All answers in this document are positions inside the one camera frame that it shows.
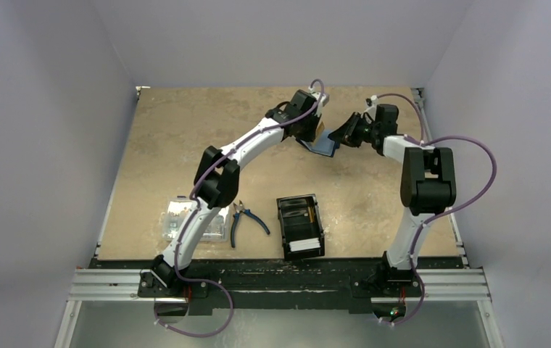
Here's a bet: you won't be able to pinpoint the orange credit card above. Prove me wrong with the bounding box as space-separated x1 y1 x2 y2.
315 121 325 140

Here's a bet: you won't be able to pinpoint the blue leather card holder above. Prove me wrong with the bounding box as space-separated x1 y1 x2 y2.
296 132 340 157

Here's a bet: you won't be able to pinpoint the black plastic card box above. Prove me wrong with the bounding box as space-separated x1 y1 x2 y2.
276 194 326 261

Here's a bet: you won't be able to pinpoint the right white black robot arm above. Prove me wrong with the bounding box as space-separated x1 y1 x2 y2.
328 104 457 295

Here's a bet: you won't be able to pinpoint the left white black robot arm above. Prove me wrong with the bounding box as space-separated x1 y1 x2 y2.
138 88 329 298

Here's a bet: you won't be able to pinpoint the white card stack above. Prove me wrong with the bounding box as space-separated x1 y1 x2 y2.
289 238 320 252

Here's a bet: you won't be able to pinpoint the clear plastic parts box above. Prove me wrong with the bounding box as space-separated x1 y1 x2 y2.
162 196 231 242

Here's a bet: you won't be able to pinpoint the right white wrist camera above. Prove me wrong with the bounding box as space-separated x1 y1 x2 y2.
362 95 378 122

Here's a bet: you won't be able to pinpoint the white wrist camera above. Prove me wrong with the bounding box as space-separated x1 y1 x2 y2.
362 95 378 122
309 89 330 117

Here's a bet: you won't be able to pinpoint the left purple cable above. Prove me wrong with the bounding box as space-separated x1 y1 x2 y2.
153 79 326 337

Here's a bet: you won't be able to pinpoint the purple cable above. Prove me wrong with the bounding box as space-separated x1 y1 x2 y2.
153 79 326 337
365 93 498 328

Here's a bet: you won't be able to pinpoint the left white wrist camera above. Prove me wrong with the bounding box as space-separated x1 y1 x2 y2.
309 89 330 117

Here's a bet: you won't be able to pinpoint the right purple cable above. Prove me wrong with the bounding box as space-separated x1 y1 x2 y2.
365 93 498 328

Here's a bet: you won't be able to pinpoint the blue handled pliers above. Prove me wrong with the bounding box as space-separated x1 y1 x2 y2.
230 200 271 249

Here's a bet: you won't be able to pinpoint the black aluminium mounting rail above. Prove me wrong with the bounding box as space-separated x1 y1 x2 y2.
70 257 491 317

